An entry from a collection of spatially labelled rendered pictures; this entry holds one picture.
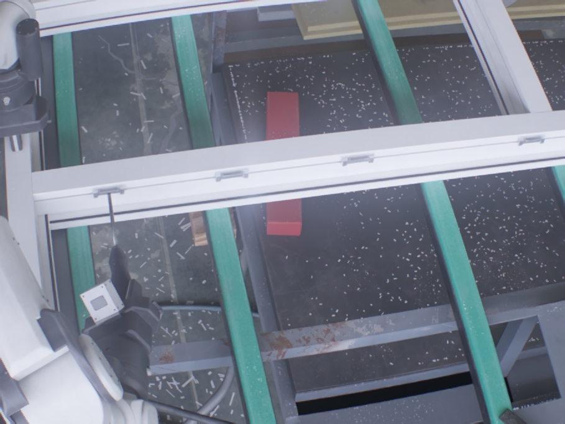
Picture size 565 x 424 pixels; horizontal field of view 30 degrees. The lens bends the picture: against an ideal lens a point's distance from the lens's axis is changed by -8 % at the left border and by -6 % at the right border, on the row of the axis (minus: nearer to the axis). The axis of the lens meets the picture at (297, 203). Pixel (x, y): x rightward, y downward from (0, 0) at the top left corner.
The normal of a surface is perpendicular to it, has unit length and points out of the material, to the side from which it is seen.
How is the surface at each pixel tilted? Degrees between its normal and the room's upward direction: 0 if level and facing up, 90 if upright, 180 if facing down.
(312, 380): 0
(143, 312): 74
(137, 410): 35
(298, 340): 0
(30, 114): 90
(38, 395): 21
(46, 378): 15
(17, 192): 0
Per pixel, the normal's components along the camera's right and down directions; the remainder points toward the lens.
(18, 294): 0.40, -0.52
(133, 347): 0.61, -0.63
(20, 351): 0.11, -0.05
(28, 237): 0.07, -0.57
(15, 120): 0.21, 0.81
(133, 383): 0.51, 0.03
